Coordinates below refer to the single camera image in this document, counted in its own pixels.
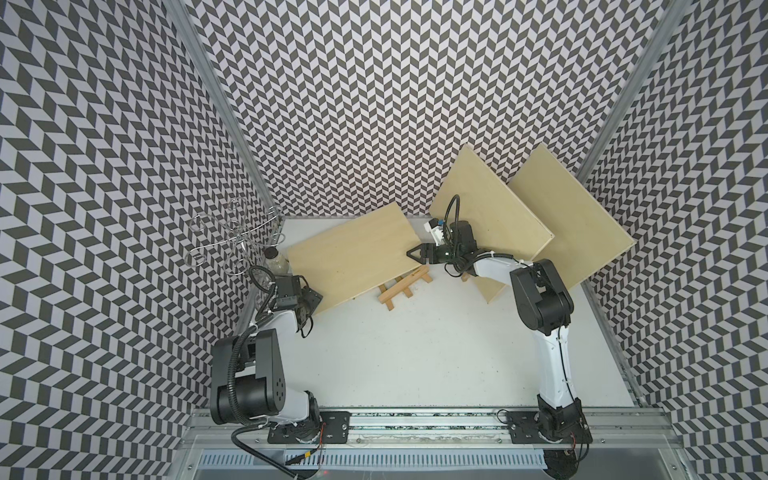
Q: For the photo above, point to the glass spice jar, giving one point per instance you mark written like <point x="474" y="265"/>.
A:
<point x="275" y="261"/>

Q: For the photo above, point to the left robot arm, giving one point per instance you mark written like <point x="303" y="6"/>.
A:
<point x="249" y="385"/>

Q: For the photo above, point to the wire mug tree stand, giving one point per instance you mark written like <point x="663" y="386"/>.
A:
<point x="227" y="239"/>

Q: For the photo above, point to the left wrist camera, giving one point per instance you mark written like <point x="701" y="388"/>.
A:
<point x="287" y="286"/>

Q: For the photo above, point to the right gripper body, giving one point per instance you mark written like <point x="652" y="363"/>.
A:
<point x="447" y="252"/>

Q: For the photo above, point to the plywood board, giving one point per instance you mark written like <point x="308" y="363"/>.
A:
<point x="500" y="220"/>
<point x="357" y="256"/>
<point x="586" y="237"/>

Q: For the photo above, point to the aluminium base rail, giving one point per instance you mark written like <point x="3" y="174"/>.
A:
<point x="474" y="438"/>

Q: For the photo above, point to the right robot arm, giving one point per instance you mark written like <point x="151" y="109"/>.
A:
<point x="544" y="306"/>

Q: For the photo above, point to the small wooden easel piece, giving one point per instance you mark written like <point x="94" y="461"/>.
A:
<point x="403" y="286"/>

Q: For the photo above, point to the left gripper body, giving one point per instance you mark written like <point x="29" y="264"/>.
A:
<point x="310" y="300"/>

